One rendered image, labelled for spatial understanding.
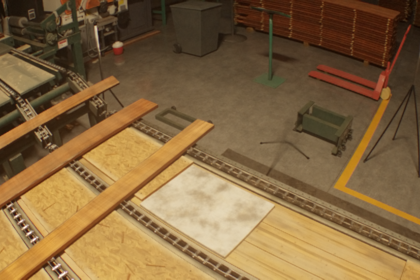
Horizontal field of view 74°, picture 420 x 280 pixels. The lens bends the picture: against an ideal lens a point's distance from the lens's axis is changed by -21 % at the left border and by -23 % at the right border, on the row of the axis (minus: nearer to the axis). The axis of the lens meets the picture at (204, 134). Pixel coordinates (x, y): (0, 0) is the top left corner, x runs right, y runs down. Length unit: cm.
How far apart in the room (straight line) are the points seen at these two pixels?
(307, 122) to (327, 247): 238
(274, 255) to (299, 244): 15
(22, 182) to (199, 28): 431
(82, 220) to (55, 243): 23
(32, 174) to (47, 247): 70
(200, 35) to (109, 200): 433
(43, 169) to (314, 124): 288
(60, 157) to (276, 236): 153
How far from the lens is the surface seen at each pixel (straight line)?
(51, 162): 243
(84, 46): 660
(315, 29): 691
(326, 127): 389
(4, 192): 237
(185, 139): 237
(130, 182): 208
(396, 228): 324
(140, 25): 783
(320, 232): 188
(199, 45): 600
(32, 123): 291
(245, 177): 209
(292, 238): 183
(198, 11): 575
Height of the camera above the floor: 222
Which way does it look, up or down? 34 degrees down
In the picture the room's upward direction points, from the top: 2 degrees counter-clockwise
